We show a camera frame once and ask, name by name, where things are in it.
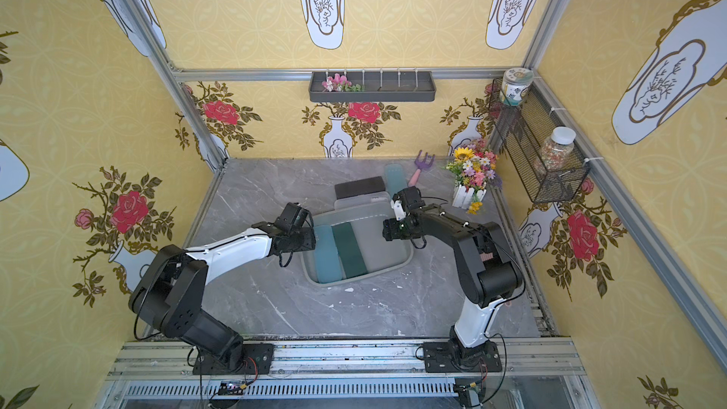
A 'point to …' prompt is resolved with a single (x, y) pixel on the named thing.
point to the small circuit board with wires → (232, 387)
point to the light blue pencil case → (396, 178)
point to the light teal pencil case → (328, 256)
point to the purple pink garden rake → (420, 164)
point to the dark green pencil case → (348, 250)
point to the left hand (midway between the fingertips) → (298, 237)
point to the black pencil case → (358, 187)
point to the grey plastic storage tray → (379, 255)
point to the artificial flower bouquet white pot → (472, 166)
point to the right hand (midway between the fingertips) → (399, 227)
